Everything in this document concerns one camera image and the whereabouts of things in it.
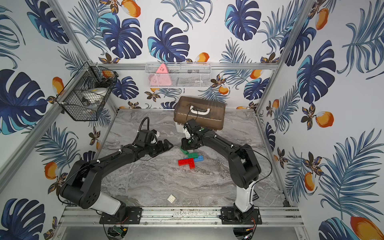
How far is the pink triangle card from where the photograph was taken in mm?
898

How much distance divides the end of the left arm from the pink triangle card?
0.29m

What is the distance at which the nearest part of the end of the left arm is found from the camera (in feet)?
2.34
